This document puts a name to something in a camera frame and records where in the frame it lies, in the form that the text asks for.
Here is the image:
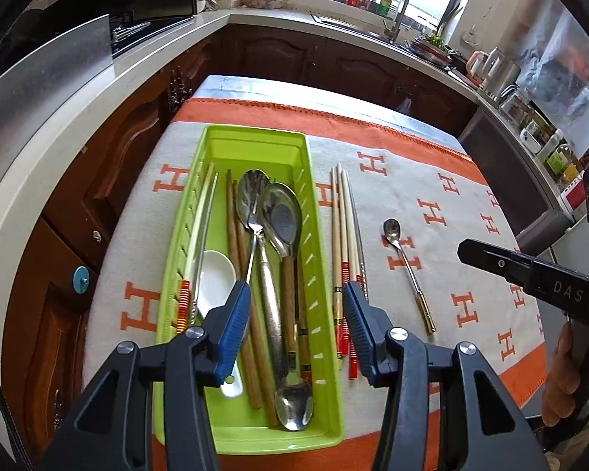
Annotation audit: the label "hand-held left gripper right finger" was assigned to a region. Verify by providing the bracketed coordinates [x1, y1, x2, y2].
[342, 281, 551, 471]

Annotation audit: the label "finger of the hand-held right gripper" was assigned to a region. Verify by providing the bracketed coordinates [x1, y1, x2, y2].
[457, 238, 538, 288]

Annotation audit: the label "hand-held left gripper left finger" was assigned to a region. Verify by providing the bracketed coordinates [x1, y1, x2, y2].
[39, 279, 252, 471]

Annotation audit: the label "metal spoon textured handle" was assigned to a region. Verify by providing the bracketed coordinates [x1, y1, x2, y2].
[260, 235, 315, 431]

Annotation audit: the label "dark brown gold-banded chopstick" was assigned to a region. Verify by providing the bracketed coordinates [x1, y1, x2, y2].
[281, 254, 300, 378]
[296, 250, 314, 384]

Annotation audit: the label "white ceramic spoon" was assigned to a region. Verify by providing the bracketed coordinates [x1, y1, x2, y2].
[196, 250, 243, 398]

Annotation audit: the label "metal chopstick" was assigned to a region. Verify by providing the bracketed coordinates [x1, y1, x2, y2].
[344, 170, 365, 301]
[348, 175, 370, 302]

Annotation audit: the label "small spoon gold handle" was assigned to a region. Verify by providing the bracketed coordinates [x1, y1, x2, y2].
[383, 218, 437, 335]

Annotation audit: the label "brown wooden chopstick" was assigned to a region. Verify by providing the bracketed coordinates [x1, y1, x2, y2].
[225, 170, 266, 410]
[232, 180, 280, 427]

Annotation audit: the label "short-handled metal soup spoon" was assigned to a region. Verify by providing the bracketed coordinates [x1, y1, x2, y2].
[259, 183, 304, 261]

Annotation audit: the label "metal spork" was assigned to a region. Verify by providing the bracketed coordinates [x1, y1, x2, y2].
[236, 169, 272, 288]

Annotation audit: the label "green plastic utensil tray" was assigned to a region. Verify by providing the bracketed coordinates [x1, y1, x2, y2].
[153, 125, 345, 455]

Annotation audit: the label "person's right hand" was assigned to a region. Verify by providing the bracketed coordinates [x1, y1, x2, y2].
[541, 324, 584, 429]

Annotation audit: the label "orange and grey printed blanket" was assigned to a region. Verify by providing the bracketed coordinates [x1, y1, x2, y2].
[81, 97, 553, 471]

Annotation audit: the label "glass jar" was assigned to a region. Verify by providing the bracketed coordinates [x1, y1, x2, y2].
[499, 86, 533, 123]

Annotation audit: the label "blue round cabinet lock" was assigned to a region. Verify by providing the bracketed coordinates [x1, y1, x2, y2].
[73, 266, 93, 295]

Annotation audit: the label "white electric kettle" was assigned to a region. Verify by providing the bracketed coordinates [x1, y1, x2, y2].
[466, 49, 504, 84]

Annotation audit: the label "brown wooden kitchen cabinets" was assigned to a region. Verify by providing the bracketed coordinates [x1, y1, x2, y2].
[0, 24, 477, 452]

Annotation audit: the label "green onion plant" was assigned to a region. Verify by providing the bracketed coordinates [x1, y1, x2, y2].
[412, 5, 465, 60]

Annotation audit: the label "white kitchen countertop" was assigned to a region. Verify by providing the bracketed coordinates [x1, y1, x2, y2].
[0, 7, 589, 276]

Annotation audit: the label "steel kitchen faucet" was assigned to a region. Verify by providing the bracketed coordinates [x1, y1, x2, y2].
[384, 0, 412, 44]

